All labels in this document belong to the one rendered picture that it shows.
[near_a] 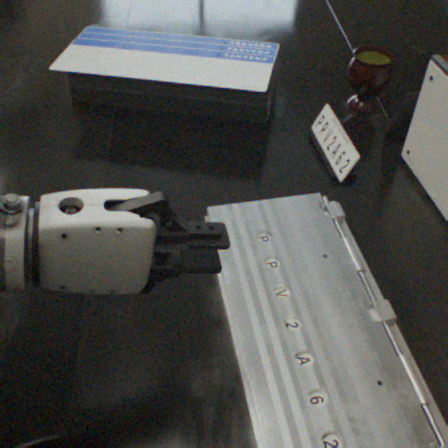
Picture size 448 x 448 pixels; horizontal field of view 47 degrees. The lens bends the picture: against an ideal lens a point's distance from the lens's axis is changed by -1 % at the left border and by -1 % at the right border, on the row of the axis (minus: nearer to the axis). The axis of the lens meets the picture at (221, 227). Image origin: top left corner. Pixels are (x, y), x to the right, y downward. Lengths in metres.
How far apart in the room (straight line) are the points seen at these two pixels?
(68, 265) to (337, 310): 0.34
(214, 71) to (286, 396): 0.60
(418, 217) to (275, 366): 0.38
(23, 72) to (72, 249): 0.84
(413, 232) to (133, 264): 0.49
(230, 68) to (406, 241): 0.44
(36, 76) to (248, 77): 0.50
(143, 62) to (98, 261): 0.60
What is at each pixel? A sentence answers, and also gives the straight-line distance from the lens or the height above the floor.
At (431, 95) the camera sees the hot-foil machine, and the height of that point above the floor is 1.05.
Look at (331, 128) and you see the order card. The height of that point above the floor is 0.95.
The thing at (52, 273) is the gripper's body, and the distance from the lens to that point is 0.48.
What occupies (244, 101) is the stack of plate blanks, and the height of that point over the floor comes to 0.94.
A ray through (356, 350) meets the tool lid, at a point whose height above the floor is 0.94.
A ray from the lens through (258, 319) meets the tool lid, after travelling 0.64.
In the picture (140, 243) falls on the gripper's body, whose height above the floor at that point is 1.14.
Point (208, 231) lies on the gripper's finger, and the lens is 0.48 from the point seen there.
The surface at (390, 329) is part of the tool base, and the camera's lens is 0.67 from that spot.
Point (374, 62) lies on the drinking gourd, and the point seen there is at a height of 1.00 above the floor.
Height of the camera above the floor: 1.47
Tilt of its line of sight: 45 degrees down
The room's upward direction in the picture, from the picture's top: straight up
